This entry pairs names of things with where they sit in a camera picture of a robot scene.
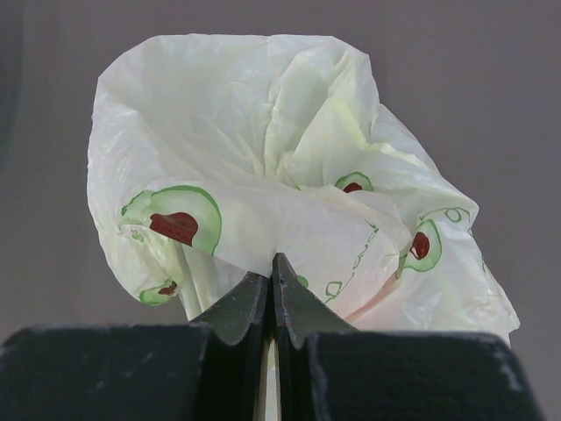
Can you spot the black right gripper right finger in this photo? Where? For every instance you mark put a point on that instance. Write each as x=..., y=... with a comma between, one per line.
x=328, y=370

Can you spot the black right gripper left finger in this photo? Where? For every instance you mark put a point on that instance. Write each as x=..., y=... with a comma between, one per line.
x=211, y=368

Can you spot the light green plastic bag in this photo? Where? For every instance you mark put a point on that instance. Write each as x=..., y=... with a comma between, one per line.
x=210, y=154

